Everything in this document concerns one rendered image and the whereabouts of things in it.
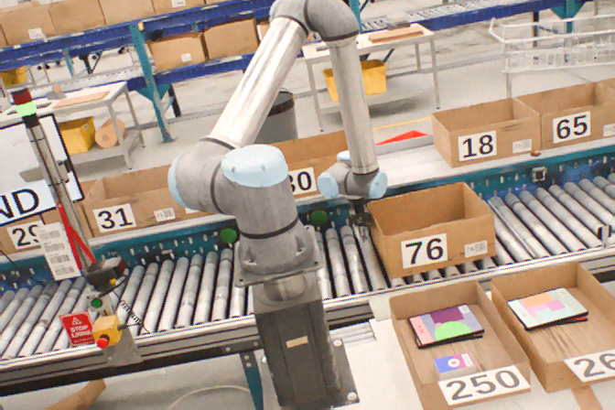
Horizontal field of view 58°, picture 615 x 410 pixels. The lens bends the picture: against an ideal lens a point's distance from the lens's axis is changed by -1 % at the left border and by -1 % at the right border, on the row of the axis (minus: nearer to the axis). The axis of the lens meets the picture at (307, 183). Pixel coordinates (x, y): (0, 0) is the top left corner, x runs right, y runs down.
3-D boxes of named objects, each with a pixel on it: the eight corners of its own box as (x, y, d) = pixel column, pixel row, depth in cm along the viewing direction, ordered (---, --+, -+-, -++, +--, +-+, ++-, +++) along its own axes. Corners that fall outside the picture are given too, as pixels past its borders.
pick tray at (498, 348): (424, 415, 142) (420, 386, 138) (391, 322, 177) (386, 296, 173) (532, 392, 142) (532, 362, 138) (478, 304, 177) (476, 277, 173)
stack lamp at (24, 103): (16, 117, 158) (7, 97, 155) (23, 112, 162) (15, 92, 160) (33, 113, 158) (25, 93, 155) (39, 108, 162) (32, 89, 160)
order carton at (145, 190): (94, 239, 242) (80, 204, 235) (112, 209, 269) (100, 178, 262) (182, 221, 241) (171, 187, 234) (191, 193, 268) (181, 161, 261)
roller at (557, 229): (577, 264, 194) (577, 251, 192) (517, 199, 242) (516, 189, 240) (590, 261, 194) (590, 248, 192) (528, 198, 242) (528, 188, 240)
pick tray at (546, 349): (546, 394, 141) (546, 364, 136) (490, 305, 176) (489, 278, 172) (654, 372, 140) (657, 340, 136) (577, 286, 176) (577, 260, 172)
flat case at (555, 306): (588, 315, 161) (588, 310, 160) (527, 331, 159) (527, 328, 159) (562, 289, 173) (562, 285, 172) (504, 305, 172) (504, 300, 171)
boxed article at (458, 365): (435, 372, 154) (433, 359, 152) (469, 364, 154) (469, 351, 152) (440, 386, 149) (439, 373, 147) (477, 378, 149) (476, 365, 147)
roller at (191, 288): (177, 340, 197) (172, 329, 195) (194, 263, 244) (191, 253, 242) (190, 338, 197) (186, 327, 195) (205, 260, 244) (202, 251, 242)
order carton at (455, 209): (390, 279, 198) (384, 238, 191) (372, 240, 225) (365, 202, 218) (497, 255, 199) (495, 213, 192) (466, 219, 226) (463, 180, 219)
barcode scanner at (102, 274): (130, 290, 176) (115, 264, 172) (96, 301, 177) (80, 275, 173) (134, 278, 182) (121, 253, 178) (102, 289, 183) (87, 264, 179)
